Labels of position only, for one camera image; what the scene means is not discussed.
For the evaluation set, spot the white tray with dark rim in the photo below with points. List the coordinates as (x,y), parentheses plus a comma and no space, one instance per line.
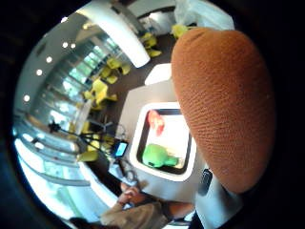
(165,175)

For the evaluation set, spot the green soft toy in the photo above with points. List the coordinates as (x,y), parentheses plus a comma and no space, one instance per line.
(155,156)

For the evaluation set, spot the small device with lit screen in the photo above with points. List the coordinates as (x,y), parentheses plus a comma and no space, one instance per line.
(121,149)

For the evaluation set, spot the black rectangular device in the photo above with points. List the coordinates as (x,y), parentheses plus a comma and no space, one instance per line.
(205,182)

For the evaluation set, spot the red soft toy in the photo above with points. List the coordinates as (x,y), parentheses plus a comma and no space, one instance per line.
(156,121)

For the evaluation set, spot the group of yellow chairs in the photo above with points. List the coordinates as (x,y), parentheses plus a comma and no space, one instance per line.
(100,89)

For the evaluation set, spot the small white table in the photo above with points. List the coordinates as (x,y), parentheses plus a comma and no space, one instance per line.
(158,73)

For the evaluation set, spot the row of ceiling spot lamps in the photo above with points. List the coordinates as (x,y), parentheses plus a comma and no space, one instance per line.
(48,59)

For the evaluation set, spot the white round column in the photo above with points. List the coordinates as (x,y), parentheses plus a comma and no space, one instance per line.
(122,35)

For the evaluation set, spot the white plastic bag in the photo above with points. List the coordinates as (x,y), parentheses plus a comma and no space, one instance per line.
(203,14)

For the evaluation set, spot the black camera tripod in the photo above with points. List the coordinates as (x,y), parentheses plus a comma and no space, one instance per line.
(83,137)

